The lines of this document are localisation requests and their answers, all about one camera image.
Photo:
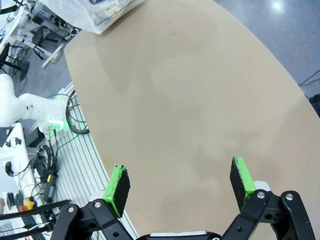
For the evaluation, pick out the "white desk leg frame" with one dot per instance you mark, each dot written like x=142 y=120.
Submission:
x=53 y=52

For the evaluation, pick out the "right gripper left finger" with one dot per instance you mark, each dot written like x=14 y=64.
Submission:
x=117 y=190

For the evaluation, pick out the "aluminium profile platform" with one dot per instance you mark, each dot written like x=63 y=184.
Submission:
x=75 y=155

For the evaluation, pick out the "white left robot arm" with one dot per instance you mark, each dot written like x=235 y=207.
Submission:
x=37 y=107

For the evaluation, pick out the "yellow emergency stop box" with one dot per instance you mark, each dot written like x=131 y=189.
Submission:
x=27 y=203

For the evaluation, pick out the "black computer mouse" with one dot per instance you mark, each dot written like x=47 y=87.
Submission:
x=8 y=168

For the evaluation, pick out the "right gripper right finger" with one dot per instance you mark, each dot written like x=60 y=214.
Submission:
x=241 y=182

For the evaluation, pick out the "white operator desk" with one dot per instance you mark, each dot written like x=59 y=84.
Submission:
x=15 y=160

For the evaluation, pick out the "black power box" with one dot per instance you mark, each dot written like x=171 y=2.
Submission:
x=35 y=137

